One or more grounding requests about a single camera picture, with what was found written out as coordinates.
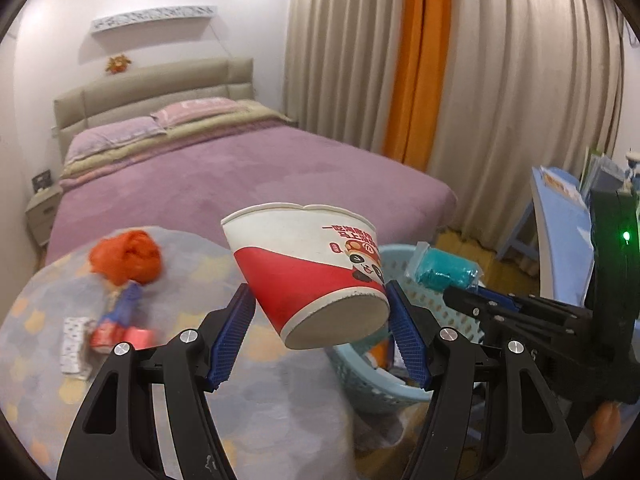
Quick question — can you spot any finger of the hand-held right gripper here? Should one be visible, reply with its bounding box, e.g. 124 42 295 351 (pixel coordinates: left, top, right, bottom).
444 286 591 346
472 285 593 317

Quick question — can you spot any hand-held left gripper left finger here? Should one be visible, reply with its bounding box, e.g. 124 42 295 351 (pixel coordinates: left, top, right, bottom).
55 282 257 480

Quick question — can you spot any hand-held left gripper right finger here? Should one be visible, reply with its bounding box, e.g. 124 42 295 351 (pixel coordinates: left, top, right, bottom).
385 280 583 480

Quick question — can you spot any teal plastic packet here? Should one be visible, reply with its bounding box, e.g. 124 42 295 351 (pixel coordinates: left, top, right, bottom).
405 241 483 292

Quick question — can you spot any light blue plastic basket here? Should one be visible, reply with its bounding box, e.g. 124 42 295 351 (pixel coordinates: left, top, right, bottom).
325 244 496 415

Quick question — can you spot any red and white paper cup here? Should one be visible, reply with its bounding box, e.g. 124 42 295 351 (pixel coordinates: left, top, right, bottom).
221 202 391 351

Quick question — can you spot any person's right hand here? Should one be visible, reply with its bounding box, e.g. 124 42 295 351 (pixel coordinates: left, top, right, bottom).
585 402 626 476

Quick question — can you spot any small red cup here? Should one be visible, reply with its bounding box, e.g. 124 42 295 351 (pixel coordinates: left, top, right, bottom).
122 327 153 350

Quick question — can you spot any red white blue box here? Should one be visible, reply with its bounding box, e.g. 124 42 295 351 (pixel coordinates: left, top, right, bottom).
90 282 143 348

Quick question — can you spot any orange plastic bag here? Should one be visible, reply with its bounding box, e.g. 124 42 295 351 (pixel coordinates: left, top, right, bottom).
89 230 163 286

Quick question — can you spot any stack of books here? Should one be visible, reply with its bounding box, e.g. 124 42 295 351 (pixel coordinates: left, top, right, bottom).
580 147 631 201

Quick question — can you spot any polka dot carton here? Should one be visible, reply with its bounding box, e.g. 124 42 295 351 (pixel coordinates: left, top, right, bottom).
60 317 96 378

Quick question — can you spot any bed with purple bedspread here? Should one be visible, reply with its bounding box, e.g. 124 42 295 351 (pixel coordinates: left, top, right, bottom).
45 122 458 266

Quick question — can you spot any beige curtain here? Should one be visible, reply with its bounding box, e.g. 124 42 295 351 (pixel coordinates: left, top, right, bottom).
282 0 626 251

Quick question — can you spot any beige nightstand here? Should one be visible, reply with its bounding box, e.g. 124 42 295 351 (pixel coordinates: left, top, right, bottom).
25 185 63 247

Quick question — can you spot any folded beige blanket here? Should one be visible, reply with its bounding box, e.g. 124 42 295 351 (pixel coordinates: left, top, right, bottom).
60 100 296 181

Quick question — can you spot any pink pillow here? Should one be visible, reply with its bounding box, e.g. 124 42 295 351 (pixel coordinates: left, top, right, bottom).
150 97 241 127

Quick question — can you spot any purple pillow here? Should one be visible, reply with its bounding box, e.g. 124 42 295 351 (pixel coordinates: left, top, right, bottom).
64 116 168 165

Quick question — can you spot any orange curtain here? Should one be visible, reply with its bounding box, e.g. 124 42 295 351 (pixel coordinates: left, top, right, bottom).
382 0 453 163

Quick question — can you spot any beige padded headboard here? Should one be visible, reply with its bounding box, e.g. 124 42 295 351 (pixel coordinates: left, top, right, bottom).
52 56 256 161

